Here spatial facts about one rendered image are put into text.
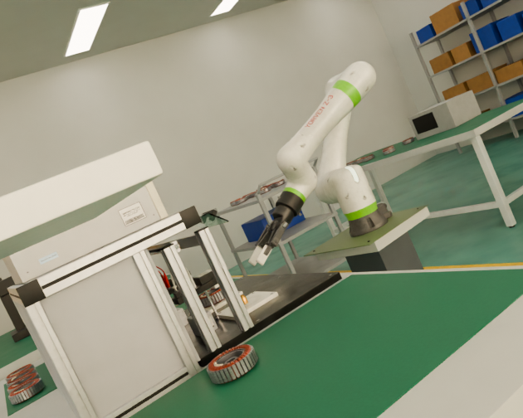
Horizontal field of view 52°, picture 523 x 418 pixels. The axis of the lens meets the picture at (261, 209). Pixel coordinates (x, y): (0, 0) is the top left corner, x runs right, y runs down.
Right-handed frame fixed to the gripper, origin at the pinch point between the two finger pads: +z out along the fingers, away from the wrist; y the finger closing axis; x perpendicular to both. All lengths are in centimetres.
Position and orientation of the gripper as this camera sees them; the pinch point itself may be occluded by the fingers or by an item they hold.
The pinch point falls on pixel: (259, 256)
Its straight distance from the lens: 189.8
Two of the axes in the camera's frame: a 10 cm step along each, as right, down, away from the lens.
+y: -4.5, 1.3, 8.8
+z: -4.8, 8.0, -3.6
